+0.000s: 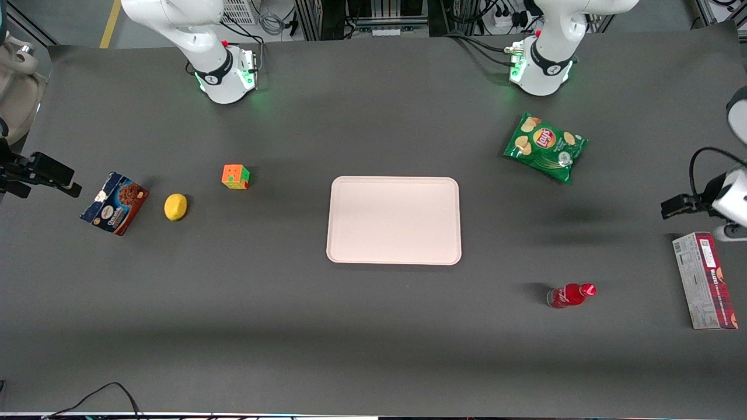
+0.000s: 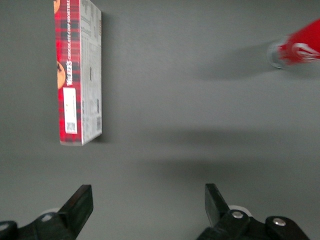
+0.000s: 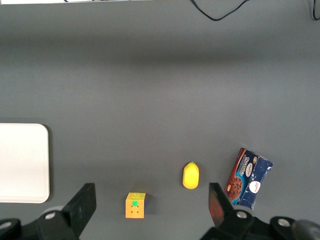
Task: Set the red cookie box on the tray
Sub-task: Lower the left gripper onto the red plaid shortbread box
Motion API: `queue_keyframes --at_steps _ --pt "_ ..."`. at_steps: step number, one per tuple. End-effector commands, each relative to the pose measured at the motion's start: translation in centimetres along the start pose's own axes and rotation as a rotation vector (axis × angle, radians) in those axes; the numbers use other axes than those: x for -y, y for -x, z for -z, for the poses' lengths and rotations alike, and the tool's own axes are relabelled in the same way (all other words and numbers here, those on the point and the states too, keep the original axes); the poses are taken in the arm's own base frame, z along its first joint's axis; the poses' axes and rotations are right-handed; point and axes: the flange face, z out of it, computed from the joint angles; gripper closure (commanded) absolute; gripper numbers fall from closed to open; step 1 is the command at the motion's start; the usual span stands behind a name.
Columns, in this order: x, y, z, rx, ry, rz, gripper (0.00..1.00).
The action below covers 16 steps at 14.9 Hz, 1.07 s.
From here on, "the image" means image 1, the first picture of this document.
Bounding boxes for grey coiled cable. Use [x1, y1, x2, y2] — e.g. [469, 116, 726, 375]
[258, 8, 288, 37]

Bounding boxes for red tartan cookie box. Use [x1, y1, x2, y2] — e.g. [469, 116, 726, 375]
[672, 232, 739, 331]

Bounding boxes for red soda bottle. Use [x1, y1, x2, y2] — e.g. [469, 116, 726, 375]
[546, 283, 597, 309]

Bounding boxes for white vented box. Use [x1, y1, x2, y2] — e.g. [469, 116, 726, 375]
[221, 0, 259, 26]

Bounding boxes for yellow lemon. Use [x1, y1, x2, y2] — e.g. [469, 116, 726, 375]
[164, 193, 188, 222]

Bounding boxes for pale pink plastic tray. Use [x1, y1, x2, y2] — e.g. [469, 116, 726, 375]
[326, 176, 462, 266]

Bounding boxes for black right arm base cable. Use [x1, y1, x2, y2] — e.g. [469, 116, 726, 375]
[186, 20, 264, 78]

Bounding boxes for aluminium equipment rack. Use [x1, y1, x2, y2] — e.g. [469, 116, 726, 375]
[294, 0, 431, 41]

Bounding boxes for green potato chips bag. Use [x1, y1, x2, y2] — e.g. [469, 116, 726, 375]
[503, 112, 589, 185]

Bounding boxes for grey table mat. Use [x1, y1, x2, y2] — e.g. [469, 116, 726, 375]
[0, 20, 747, 418]

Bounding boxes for colourful puzzle cube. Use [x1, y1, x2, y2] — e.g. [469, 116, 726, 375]
[221, 164, 250, 190]

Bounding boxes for blue chocolate cookie box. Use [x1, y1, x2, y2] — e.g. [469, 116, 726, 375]
[80, 171, 149, 236]

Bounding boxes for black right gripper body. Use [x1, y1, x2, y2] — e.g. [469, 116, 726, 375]
[0, 136, 33, 200]

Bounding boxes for black left arm base cables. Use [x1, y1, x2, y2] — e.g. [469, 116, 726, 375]
[442, 31, 519, 68]

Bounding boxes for white power strip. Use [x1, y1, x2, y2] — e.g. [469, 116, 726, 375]
[492, 10, 527, 31]

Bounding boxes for black cable at table edge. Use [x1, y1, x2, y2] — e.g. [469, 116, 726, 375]
[42, 381, 142, 420]

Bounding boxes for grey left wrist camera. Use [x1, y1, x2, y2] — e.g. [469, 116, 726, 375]
[713, 223, 747, 243]

